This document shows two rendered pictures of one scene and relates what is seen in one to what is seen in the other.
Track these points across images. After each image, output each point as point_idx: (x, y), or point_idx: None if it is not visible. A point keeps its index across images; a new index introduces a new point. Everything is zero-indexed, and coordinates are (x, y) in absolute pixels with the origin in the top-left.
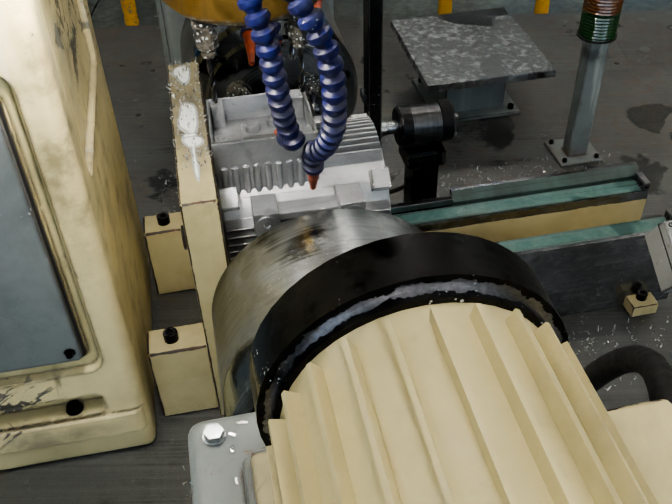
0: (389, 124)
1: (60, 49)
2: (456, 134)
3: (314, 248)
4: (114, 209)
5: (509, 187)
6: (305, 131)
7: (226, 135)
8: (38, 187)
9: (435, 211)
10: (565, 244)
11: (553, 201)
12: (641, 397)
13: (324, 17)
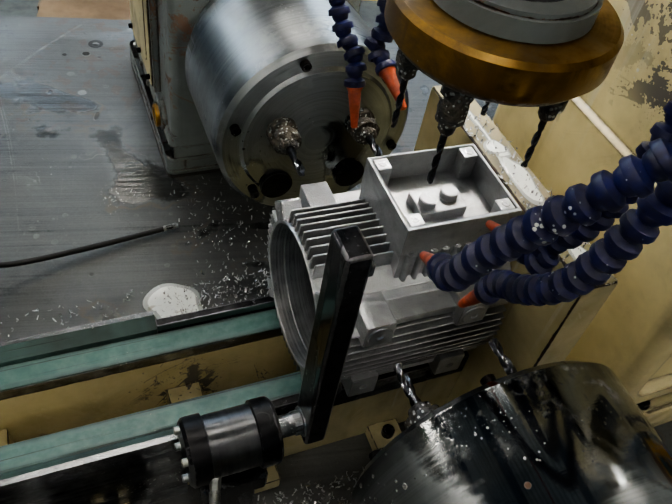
0: (286, 415)
1: (627, 10)
2: (174, 443)
3: (331, 19)
4: (548, 187)
5: (91, 453)
6: (381, 159)
7: (465, 155)
8: None
9: (207, 412)
10: (47, 336)
11: (27, 443)
12: (4, 304)
13: (450, 487)
